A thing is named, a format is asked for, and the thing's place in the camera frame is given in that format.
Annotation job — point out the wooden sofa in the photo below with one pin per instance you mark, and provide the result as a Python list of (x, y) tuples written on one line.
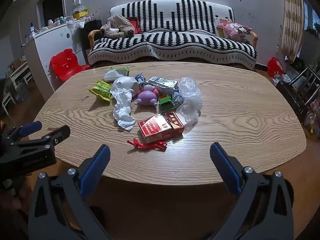
[(92, 35)]

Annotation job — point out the beige patterned curtain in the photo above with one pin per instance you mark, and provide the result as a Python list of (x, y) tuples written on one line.
[(291, 17)]

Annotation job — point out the white tissue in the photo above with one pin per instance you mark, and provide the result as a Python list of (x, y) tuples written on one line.
[(122, 110)]

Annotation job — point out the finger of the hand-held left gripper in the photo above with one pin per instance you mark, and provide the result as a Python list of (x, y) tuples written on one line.
[(30, 127), (60, 133)]

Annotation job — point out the green white tissue packet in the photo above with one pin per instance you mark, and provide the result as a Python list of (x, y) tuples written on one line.
[(113, 75)]

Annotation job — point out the black white striped sofa cover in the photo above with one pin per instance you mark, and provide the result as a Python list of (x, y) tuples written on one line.
[(175, 40)]

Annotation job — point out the silver foil wrapper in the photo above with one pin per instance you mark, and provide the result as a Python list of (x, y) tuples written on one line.
[(178, 99)]

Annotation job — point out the clear plastic bag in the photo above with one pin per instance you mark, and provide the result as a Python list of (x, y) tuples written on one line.
[(190, 95)]

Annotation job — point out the silver foil packet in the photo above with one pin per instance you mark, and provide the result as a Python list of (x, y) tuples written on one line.
[(162, 82)]

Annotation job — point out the black chair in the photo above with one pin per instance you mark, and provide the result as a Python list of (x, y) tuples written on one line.
[(295, 90)]

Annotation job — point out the purple pig toy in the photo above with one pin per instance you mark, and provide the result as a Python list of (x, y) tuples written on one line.
[(147, 97)]

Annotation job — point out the brown plush toy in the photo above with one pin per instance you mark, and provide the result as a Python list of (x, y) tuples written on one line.
[(117, 25)]

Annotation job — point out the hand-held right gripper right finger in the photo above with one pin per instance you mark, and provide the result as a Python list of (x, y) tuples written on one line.
[(225, 170)]

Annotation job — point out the red bag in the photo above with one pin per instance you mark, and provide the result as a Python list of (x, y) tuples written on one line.
[(275, 66)]

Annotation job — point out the black cabinet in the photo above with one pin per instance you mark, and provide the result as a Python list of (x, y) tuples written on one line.
[(87, 37)]

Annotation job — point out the yellow box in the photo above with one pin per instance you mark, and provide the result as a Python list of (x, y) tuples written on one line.
[(80, 15)]

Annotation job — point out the blue white candy wrapper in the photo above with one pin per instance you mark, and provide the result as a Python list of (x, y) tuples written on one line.
[(140, 78)]

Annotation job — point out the grey paper wrapper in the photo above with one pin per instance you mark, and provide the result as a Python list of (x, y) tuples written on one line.
[(128, 83)]

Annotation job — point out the red cigarette box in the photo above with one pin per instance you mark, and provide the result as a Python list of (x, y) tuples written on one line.
[(153, 128), (175, 121)]

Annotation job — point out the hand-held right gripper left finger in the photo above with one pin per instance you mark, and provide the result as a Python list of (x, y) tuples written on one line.
[(95, 170)]

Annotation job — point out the pink cartoon cushion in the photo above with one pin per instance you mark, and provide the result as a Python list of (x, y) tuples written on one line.
[(233, 28)]

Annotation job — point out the red ribbon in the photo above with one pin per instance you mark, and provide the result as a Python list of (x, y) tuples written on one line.
[(137, 143)]

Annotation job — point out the group of small bottles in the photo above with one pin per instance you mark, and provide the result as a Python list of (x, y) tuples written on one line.
[(56, 21)]

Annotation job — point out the yellow green wrapper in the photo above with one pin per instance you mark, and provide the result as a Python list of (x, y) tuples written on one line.
[(101, 90)]

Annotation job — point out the red plastic chair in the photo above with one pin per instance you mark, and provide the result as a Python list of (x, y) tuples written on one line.
[(65, 63)]

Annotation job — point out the red cushion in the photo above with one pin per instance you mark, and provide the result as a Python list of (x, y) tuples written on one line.
[(135, 22)]

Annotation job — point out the white cabinet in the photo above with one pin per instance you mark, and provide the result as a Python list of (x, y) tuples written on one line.
[(50, 45)]

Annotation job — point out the white low shelf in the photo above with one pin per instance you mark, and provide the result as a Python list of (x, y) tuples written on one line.
[(18, 72)]

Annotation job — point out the small green box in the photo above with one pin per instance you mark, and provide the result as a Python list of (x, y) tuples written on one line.
[(166, 103)]

